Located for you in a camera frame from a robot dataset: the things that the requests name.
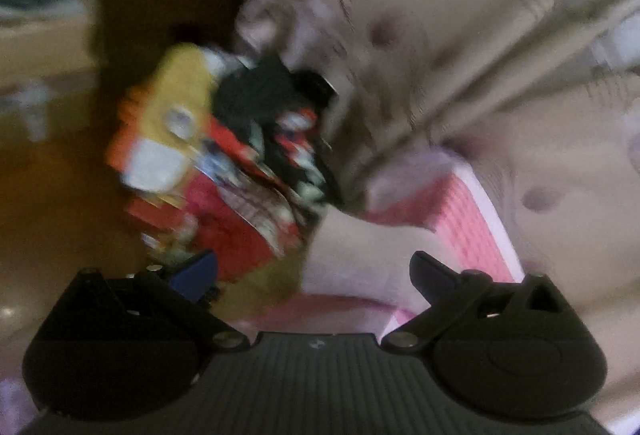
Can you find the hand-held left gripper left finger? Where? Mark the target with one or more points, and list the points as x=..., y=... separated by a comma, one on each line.
x=197, y=273

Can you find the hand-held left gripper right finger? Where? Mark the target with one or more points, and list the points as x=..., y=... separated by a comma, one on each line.
x=431, y=274

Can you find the pink and lavender bed sheet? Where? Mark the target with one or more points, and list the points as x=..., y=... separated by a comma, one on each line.
x=465, y=225

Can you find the red printed bag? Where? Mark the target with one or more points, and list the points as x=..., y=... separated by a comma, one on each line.
x=225, y=220

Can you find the yellow packet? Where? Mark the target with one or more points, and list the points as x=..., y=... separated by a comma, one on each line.
x=175, y=95

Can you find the black cloth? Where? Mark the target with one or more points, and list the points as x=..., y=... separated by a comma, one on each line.
x=260, y=95

